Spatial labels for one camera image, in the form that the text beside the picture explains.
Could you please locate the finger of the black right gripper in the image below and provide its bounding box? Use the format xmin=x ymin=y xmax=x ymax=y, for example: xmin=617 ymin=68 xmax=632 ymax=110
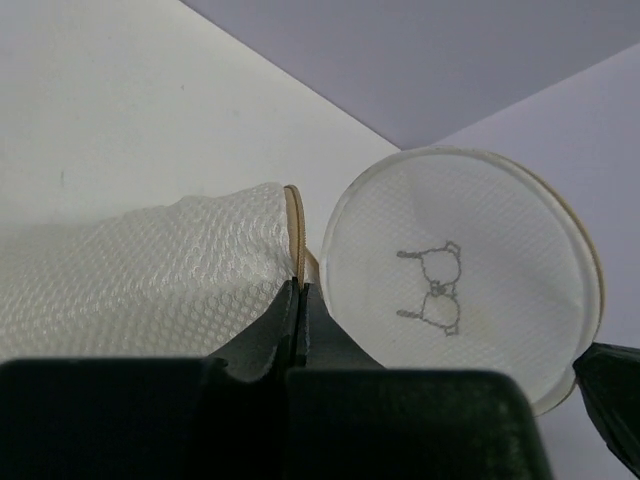
xmin=573 ymin=343 xmax=640 ymax=475

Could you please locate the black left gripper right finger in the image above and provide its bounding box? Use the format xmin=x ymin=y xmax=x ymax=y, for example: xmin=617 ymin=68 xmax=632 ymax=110
xmin=287 ymin=285 xmax=552 ymax=479

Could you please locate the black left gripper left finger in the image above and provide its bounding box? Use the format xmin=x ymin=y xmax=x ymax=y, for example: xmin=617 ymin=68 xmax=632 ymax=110
xmin=1 ymin=280 xmax=299 ymax=479

